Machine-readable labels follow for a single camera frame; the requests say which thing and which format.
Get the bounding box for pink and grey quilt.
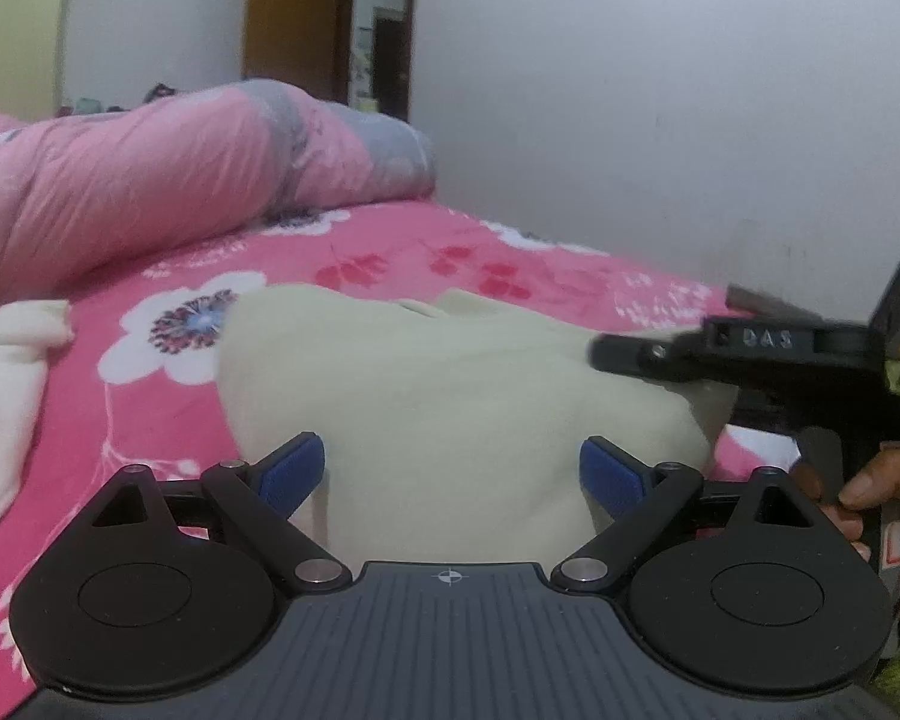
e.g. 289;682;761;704
0;79;437;317

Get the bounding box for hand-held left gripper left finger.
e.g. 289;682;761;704
67;433;325;592

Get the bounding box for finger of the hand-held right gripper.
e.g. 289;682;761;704
585;317;871;389
726;282;827;325

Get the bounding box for pale yellow wardrobe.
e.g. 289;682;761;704
0;0;74;122

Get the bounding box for pink floral blanket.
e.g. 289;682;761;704
0;199;805;700

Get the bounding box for cream sweatshirt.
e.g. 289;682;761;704
216;282;741;565

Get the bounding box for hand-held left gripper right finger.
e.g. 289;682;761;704
553;436;833;592

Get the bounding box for wooden door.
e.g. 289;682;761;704
244;0;359;104

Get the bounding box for white fluffy garment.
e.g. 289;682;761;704
0;298;74;542

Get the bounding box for dark door frame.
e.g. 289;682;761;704
336;0;421;126

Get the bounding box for person's right hand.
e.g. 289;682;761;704
791;446;900;562

